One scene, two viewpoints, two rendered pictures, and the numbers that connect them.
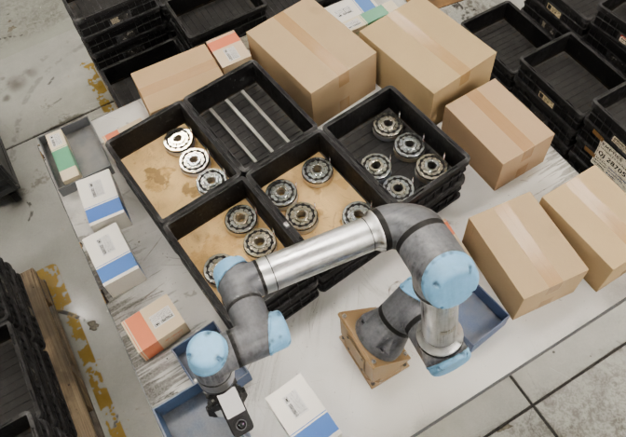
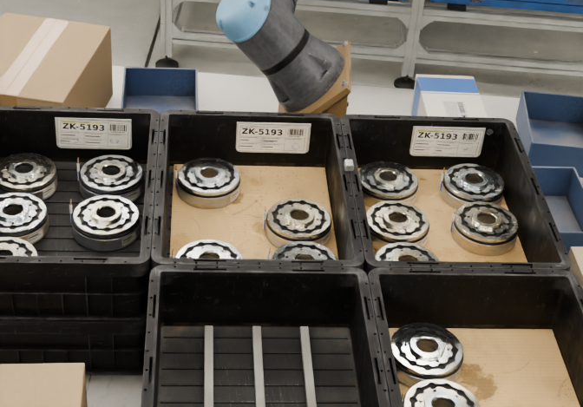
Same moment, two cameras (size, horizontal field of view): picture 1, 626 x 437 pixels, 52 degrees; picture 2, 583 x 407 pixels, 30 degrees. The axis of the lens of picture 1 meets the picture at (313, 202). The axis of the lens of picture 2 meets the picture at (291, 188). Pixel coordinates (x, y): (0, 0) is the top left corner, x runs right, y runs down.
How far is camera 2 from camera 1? 2.44 m
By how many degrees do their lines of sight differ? 84
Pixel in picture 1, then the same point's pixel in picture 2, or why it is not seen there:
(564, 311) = not seen: hidden behind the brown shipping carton
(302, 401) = (445, 108)
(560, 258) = (19, 29)
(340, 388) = not seen: hidden behind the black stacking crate
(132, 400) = not seen: outside the picture
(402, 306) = (282, 3)
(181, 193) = (500, 386)
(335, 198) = (212, 231)
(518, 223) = (12, 70)
